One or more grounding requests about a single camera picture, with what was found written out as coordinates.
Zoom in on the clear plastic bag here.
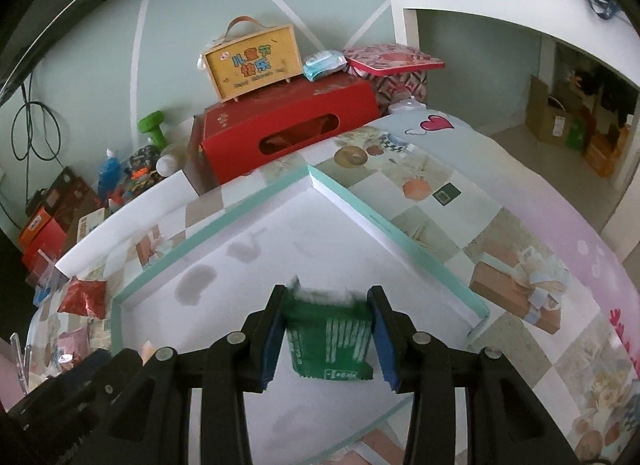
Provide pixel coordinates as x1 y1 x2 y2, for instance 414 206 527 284
32 252 68 303

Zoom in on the white box with teal rim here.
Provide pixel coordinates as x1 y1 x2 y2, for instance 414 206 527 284
111 164 491 465

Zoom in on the red patterned tin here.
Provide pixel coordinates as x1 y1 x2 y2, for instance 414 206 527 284
342 43 446 116

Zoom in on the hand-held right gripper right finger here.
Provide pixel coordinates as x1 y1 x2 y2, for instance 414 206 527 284
367 286 576 465

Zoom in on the pink snack packet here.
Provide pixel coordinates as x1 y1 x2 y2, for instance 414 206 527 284
55 330 88 361

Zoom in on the cream printed box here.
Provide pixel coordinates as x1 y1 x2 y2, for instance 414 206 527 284
65 207 108 256

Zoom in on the orange cardboard box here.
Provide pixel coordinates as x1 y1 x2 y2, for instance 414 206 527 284
585 125 631 178

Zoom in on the red foil snack packet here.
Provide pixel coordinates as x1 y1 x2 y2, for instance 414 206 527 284
57 276 108 320

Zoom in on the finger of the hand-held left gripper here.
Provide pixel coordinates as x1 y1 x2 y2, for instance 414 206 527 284
47 348 145 413

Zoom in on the colourful toy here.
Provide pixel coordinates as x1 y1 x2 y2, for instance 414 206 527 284
122 145 161 200

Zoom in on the blue bottle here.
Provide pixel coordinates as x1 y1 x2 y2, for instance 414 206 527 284
97 147 123 206

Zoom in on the green dumbbell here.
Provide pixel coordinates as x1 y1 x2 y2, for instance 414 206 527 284
138 111 173 148

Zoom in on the dark brown box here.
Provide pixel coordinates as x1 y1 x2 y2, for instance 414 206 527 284
42 167 96 226

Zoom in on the green snack packet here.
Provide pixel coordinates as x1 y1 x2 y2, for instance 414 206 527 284
282 275 375 383

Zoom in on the clear plastic holder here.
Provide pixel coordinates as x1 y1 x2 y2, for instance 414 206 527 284
10 335 31 396

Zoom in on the brown cardboard box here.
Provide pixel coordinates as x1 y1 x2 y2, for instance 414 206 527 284
525 76 576 146

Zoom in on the black cable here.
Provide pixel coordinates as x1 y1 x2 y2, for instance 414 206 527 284
12 70 63 163

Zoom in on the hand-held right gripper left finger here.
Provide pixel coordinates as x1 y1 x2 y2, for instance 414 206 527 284
95 285 288 465

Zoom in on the red cardboard box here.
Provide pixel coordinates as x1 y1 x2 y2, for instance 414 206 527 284
185 77 380 196

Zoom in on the white board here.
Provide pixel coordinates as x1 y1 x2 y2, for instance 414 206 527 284
55 170 198 276

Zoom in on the white bottle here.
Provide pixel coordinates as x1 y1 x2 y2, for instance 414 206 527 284
156 142 190 176

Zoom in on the wet wipes pack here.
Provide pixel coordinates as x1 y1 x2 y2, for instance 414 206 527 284
301 51 347 82

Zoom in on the yellow wooden box with handle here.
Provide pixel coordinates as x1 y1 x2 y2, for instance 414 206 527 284
202 16 304 103

